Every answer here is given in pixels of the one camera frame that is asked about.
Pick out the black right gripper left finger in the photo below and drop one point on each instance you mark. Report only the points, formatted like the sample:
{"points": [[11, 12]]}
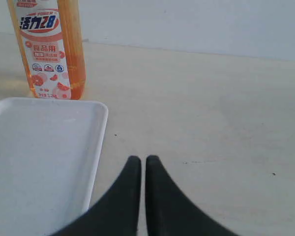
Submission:
{"points": [[117, 211]]}

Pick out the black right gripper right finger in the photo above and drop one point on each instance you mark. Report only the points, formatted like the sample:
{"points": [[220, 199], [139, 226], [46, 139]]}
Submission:
{"points": [[169, 212]]}

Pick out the orange pump soap bottle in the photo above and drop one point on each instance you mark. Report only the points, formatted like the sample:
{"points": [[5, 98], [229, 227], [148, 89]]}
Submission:
{"points": [[49, 36]]}

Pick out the white rectangular plastic tray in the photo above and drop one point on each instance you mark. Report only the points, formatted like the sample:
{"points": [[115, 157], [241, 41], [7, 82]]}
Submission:
{"points": [[49, 155]]}

